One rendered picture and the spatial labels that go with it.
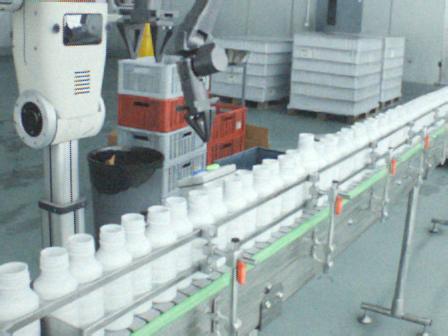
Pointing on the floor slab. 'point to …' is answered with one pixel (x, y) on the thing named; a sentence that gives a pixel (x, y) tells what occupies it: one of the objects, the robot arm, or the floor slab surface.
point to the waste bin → (123, 183)
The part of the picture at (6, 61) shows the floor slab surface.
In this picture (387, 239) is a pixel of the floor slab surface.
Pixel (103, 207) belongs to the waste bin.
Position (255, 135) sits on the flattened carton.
